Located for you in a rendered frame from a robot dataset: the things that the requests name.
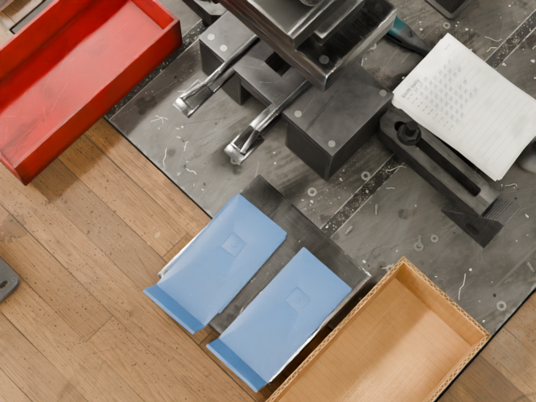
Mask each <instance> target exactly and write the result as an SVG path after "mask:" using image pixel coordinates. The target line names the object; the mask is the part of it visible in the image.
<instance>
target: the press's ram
mask: <svg viewBox="0 0 536 402"><path fill-rule="evenodd" d="M216 1H218V2H219V3H220V4H221V5H222V6H224V7H225V8H226V9H227V10H228V11H229V12H231V13H232V14H233V15H234V16H235V17H236V18H237V19H238V20H239V21H240V22H242V23H243V24H244V25H245V26H246V27H247V28H249V29H250V30H251V31H252V32H253V33H254V34H256V35H257V36H258V37H259V38H260V39H262V40H263V41H264V42H265V43H266V44H267V45H268V46H269V47H270V48H271V49H273V50H274V51H275V52H276V53H277V54H278V55H280V56H281V57H282V58H283V59H284V60H285V61H287V62H288V63H289V64H290V65H291V66H293V67H294V68H295V69H296V70H297V71H298V72H299V73H300V74H301V75H302V76H303V77H305V78H306V79H307V80H308V81H309V82H311V83H312V84H313V85H314V86H315V87H316V88H318V89H319V90H320V91H321V92H322V93H325V92H326V91H327V90H328V89H329V88H330V87H331V86H332V85H333V84H334V83H335V82H336V81H337V80H338V79H339V78H340V77H341V76H342V75H344V74H345V73H346V72H347V71H348V70H349V69H350V68H351V67H352V66H353V65H354V64H355V63H356V62H357V61H358V60H359V59H360V58H361V57H362V56H363V55H364V54H365V53H366V52H367V51H368V50H369V49H371V48H372V47H373V46H374V45H375V44H376V43H377V42H378V41H379V40H380V39H381V38H382V37H383V36H384V35H385V34H386V33H387V32H388V31H389V30H390V29H391V28H392V27H393V23H394V21H395V18H396V13H397V11H398V9H397V8H396V7H395V6H394V5H393V4H392V3H391V2H390V1H389V0H323V1H322V2H321V3H319V4H318V5H315V6H307V5H305V4H304V3H302V2H301V0H216Z"/></svg>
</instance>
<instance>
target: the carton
mask: <svg viewBox="0 0 536 402"><path fill-rule="evenodd" d="M490 337H491V335H490V334H489V333H488V332H487V331H486V330H485V329H484V328H483V327H482V326H481V325H480V324H479V323H478V322H476V321H475V320H474V319H473V318H472V317H471V316H470V315H468V314H467V313H466V312H465V311H464V310H463V309H462V308H460V307H459V306H458V305H457V304H456V303H455V302H454V301H452V300H451V299H450V298H449V297H448V296H447V295H446V294H445V293H444V292H443V291H442V290H441V289H440V288H439V287H437V286H436V285H435V284H434V283H433V282H432V281H431V280H429V279H428V278H427V277H426V276H425V275H424V274H422V273H421V272H420V271H419V270H418V269H417V268H416V267H415V266H413V265H412V264H411V263H410V262H409V261H408V260H407V259H406V258H405V257H402V258H401V259H400V260H399V262H398V263H397V264H396V265H395V266H394V267H393V268H392V269H391V270H390V271H389V272H388V273H387V274H386V275H385V276H384V277H383V278H382V279H381V280H380V281H379V282H378V283H377V284H376V285H375V286H374V287H373V288H372V289H371V291H370V292H369V293H368V294H367V295H366V296H365V297H364V298H363V299H362V300H361V301H360V302H359V303H358V304H357V306H356V307H355V308H354V309H353V310H352V311H351V312H350V313H349V314H348V315H347V316H346V317H345V318H344V319H343V321H342V322H341V323H340V324H339V325H338V326H337V327H336V328H335V329H334V330H333V331H332V332H331V333H330V334H329V335H328V336H327V338H326V339H324V341H323V342H322V343H320V345H319V346H318V347H316V349H315V350H314V351H313V352H312V353H311V354H310V355H309V356H308V357H307V358H306V359H305V360H304V361H303V362H302V363H301V365H300V366H299V367H298V368H297V369H296V370H295V371H294V372H293V373H292V374H291V375H290V376H289V377H288V378H287V379H286V381H285V382H284V383H283V384H282V385H281V386H280V387H279V388H278V389H277V390H276V391H275V392H274V393H273V395H272V396H271V397H270V398H269V399H268V400H267V401H266V402H433V401H434V399H435V398H436V397H437V396H438V395H439V394H440V393H441V392H442V391H443V390H444V389H445V388H446V387H447V385H448V384H449V383H450V382H451V381H452V380H453V379H454V377H455V376H456V375H457V374H458V373H459V372H460V370H461V369H462V368H463V367H464V366H465V365H466V364H467V362H468V361H469V360H470V359H471V358H472V357H473V356H474V355H475V354H476V353H477V352H478V351H479V349H480V348H481V347H482V346H483V345H484V344H485V343H486V342H487V340H488V339H489V338H490Z"/></svg>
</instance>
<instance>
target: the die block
mask: <svg viewBox="0 0 536 402"><path fill-rule="evenodd" d="M199 48H200V57H201V66H202V71H203V72H204V73H205V74H206V75H207V76H210V75H211V74H212V73H213V72H214V71H215V70H216V69H217V68H219V67H220V66H221V65H222V64H223V63H222V62H221V61H220V60H219V59H218V58H217V57H216V56H215V55H214V54H213V53H211V52H210V51H209V50H208V49H207V48H206V47H204V46H203V45H202V44H201V43H199ZM285 63H288V62H287V61H285V60H284V59H283V58H282V57H281V56H280V55H278V54H277V53H276V54H275V55H274V56H273V57H272V58H271V59H270V60H269V61H268V62H267V63H266V64H267V65H268V66H269V67H271V68H272V70H273V71H275V72H277V71H278V70H279V69H280V68H281V67H282V66H283V65H284V64H285ZM288 64H289V63H288ZM289 65H290V64H289ZM290 66H291V65H290ZM291 67H292V66H291ZM221 89H222V90H224V91H225V92H226V93H227V94H228V95H229V96H230V97H232V98H233V99H234V100H235V101H236V102H237V103H238V104H240V105H242V104H244V103H245V102H246V101H247V100H248V99H249V98H250V97H251V96H252V95H253V96H254V97H255V98H256V99H258V100H259V101H260V102H261V103H262V104H263V105H265V106H266V107H267V108H268V107H269V106H270V104H268V103H267V102H266V101H265V100H264V99H263V98H262V97H260V96H259V95H258V94H257V93H256V92H255V91H254V90H253V89H252V88H251V87H250V86H249V85H247V84H246V83H245V82H244V81H243V80H242V79H240V78H239V77H238V76H237V75H236V74H235V75H234V76H233V77H232V78H231V79H230V80H229V81H228V82H227V83H226V84H225V85H224V86H223V87H222V88H221ZM391 103H392V100H391V101H390V102H389V103H387V104H386V105H385V106H384V107H383V108H382V109H381V110H380V111H379V112H378V113H377V114H376V115H375V116H374V117H373V118H372V119H371V120H370V121H369V122H368V123H367V124H366V125H365V126H364V127H363V128H362V129H361V130H360V131H359V132H358V133H357V134H356V135H355V136H354V137H353V138H352V139H351V140H350V141H349V142H348V143H347V144H346V145H345V146H344V147H343V148H342V149H341V150H340V151H339V152H338V153H337V154H336V155H335V156H334V157H333V158H332V159H330V158H329V157H328V156H327V155H326V154H325V153H324V152H323V151H322V150H321V149H320V148H318V147H317V146H316V145H315V144H314V143H313V142H311V141H310V140H309V139H308V138H307V137H306V136H304V135H303V134H302V133H301V132H300V131H299V130H298V129H296V128H295V127H294V126H293V125H292V124H291V123H290V122H289V121H288V120H287V119H286V118H285V117H284V116H282V118H281V121H282V122H283V123H284V124H286V125H287V131H286V146H287V148H288V149H289V150H290V151H292V152H293V153H294V154H295V155H296V156H297V157H298V158H300V159H301V160H302V161H303V162H304V163H305V164H306V165H308V166H309V167H310V168H311V169H312V170H313V171H315V172H316V173H317V174H318V175H319V176H320V177H321V178H322V179H323V180H324V181H325V182H327V181H328V180H329V179H330V178H331V177H332V176H333V175H334V174H335V173H336V172H337V171H338V170H339V169H340V168H341V167H342V166H343V165H344V164H345V163H346V162H347V161H348V160H349V159H350V158H351V157H352V156H353V155H354V154H355V153H356V152H357V151H358V150H359V149H360V148H361V147H362V146H363V145H364V144H365V143H366V142H367V141H368V140H369V139H370V138H371V137H372V136H373V135H374V134H375V133H376V132H377V125H378V123H379V120H380V118H381V117H382V116H383V115H384V114H385V113H386V112H387V111H388V110H389V108H390V105H391Z"/></svg>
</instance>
